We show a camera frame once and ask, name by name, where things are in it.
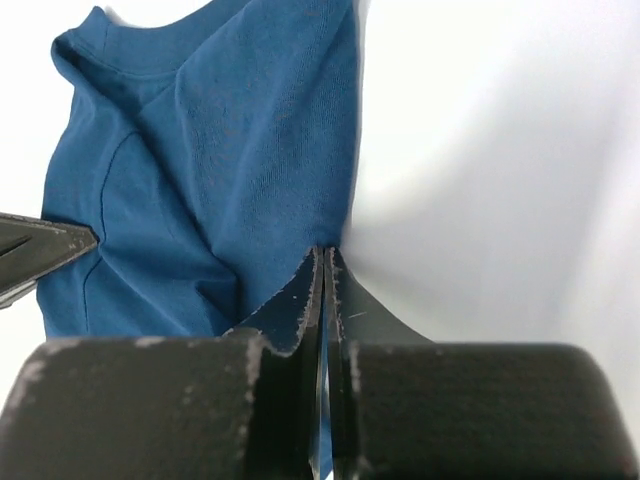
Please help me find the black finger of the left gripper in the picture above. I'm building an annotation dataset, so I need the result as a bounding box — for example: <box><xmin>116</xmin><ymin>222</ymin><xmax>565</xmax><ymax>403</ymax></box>
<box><xmin>0</xmin><ymin>213</ymin><xmax>98</xmax><ymax>309</ymax></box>

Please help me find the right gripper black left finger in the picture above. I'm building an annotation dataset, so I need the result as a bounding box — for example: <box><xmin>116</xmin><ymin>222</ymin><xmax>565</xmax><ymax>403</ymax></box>
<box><xmin>1</xmin><ymin>248</ymin><xmax>323</xmax><ymax>479</ymax></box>

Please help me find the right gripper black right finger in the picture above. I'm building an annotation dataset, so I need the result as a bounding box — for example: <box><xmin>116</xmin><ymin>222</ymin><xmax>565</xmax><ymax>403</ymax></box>
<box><xmin>324</xmin><ymin>248</ymin><xmax>639</xmax><ymax>479</ymax></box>

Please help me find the blue t shirt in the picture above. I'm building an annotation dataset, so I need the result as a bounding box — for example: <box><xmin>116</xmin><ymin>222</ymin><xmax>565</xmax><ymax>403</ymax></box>
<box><xmin>37</xmin><ymin>0</ymin><xmax>374</xmax><ymax>480</ymax></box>

